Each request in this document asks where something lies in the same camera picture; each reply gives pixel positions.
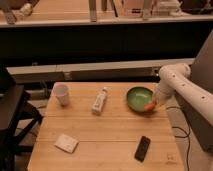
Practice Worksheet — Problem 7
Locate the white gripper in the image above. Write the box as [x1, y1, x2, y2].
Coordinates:
[153, 83, 171, 106]

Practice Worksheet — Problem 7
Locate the brown cabinet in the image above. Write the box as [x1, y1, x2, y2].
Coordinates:
[174, 29, 213, 153]

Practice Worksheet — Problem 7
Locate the white plastic bottle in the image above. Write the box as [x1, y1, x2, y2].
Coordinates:
[92, 87, 107, 115]

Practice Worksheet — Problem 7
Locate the green ceramic bowl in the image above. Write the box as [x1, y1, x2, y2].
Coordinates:
[126, 87, 155, 113]

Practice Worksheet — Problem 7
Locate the white folded napkin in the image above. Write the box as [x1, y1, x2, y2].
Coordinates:
[54, 134, 78, 154]

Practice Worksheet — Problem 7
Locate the black power cable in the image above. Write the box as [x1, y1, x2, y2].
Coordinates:
[165, 105, 192, 171]

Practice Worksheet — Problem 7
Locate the orange pepper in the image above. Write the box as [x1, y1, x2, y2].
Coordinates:
[144, 102, 156, 111]

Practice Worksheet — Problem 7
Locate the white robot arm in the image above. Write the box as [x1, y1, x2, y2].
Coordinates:
[153, 63, 213, 125]

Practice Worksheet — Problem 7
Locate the black side stand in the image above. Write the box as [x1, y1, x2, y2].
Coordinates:
[0, 64, 43, 171]

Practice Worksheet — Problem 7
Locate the white paper cup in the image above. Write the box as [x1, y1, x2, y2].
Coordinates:
[53, 83, 70, 106]

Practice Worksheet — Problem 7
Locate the metal frame rail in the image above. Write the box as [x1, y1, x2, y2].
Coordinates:
[8, 58, 194, 83]

